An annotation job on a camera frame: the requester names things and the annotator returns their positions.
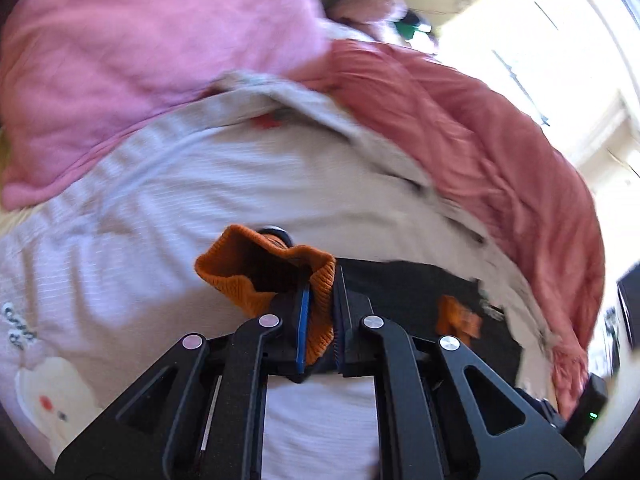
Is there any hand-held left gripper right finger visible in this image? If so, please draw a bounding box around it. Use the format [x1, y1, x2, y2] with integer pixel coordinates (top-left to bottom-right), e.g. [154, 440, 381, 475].
[333, 264, 585, 480]

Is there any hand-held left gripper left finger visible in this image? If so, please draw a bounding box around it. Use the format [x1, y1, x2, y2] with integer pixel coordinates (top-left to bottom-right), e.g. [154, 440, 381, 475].
[55, 284, 315, 480]

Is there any black garment with orange cuffs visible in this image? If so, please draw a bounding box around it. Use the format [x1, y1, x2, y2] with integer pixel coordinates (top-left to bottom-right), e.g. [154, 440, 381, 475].
[195, 225, 523, 386]

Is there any dark furniture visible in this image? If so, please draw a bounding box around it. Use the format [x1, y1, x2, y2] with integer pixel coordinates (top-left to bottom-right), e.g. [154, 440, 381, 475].
[616, 265, 640, 352]

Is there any beige cartoon printed blanket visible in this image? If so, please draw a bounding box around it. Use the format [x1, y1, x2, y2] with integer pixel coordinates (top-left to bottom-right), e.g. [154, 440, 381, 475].
[0, 72, 556, 480]

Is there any salmon red blanket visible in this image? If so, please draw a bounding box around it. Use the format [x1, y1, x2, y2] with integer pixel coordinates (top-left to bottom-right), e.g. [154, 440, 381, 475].
[295, 40, 607, 418]

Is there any green object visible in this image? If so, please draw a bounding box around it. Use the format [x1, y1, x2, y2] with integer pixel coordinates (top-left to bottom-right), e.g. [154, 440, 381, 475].
[397, 9, 433, 41]

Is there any pinkish soft object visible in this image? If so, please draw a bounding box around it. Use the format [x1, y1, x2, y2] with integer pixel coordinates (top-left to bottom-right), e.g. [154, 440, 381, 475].
[329, 0, 407, 28]

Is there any pink quilted pillow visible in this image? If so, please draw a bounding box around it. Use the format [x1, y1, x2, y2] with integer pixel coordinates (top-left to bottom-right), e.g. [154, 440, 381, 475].
[0, 0, 333, 211]

